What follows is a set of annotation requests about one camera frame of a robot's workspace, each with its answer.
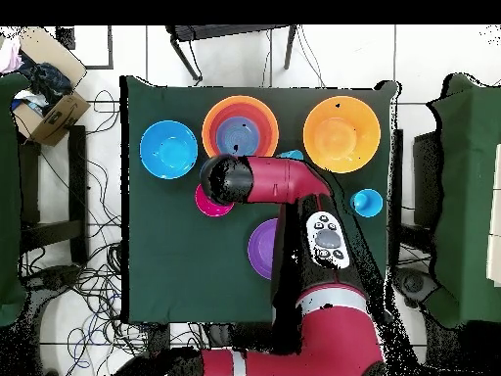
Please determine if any large blue bowl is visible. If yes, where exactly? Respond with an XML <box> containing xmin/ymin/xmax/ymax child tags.
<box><xmin>139</xmin><ymin>119</ymin><xmax>200</xmax><ymax>181</ymax></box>

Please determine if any pink bowl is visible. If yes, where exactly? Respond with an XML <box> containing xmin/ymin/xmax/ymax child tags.
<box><xmin>194</xmin><ymin>181</ymin><xmax>236</xmax><ymax>219</ymax></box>

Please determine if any small light blue bowl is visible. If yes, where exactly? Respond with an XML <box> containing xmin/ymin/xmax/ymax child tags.
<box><xmin>277</xmin><ymin>148</ymin><xmax>306</xmax><ymax>163</ymax></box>

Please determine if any cardboard box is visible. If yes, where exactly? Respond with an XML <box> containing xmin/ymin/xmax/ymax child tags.
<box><xmin>11</xmin><ymin>26</ymin><xmax>91</xmax><ymax>147</ymax></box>

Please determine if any blue cup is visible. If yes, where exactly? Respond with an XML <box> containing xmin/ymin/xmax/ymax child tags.
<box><xmin>349</xmin><ymin>187</ymin><xmax>385</xmax><ymax>219</ymax></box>

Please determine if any large orange bowl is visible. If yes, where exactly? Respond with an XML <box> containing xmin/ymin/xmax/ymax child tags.
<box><xmin>201</xmin><ymin>94</ymin><xmax>281</xmax><ymax>161</ymax></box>
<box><xmin>302</xmin><ymin>95</ymin><xmax>383</xmax><ymax>174</ymax></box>

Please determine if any tangle of floor cables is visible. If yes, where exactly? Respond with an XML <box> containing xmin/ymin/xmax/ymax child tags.
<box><xmin>23</xmin><ymin>89</ymin><xmax>150</xmax><ymax>369</ymax></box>

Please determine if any beige board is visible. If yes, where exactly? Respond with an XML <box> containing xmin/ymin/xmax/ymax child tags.
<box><xmin>486</xmin><ymin>164</ymin><xmax>501</xmax><ymax>287</ymax></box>

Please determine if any black bench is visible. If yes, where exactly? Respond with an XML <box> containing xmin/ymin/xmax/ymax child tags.
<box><xmin>17</xmin><ymin>124</ymin><xmax>89</xmax><ymax>267</ymax></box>

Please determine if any dark green tablecloth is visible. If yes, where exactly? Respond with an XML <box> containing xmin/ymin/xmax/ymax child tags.
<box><xmin>118</xmin><ymin>73</ymin><xmax>400</xmax><ymax>326</ymax></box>

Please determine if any medium blue bowl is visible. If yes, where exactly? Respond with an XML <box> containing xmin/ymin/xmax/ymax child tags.
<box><xmin>215</xmin><ymin>116</ymin><xmax>262</xmax><ymax>158</ymax></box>

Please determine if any green cloth covered table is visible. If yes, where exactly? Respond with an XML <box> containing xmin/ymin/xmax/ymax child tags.
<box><xmin>0</xmin><ymin>71</ymin><xmax>28</xmax><ymax>326</ymax></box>
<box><xmin>426</xmin><ymin>72</ymin><xmax>501</xmax><ymax>329</ymax></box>

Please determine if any red-orange bowl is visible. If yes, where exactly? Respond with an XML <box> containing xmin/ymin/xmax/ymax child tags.
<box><xmin>206</xmin><ymin>101</ymin><xmax>275</xmax><ymax>158</ymax></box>

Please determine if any black metal stand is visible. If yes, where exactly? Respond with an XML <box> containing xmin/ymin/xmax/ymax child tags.
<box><xmin>165</xmin><ymin>23</ymin><xmax>298</xmax><ymax>83</ymax></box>

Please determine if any purple bowl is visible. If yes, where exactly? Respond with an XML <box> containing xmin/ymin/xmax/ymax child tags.
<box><xmin>247</xmin><ymin>217</ymin><xmax>281</xmax><ymax>282</ymax></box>

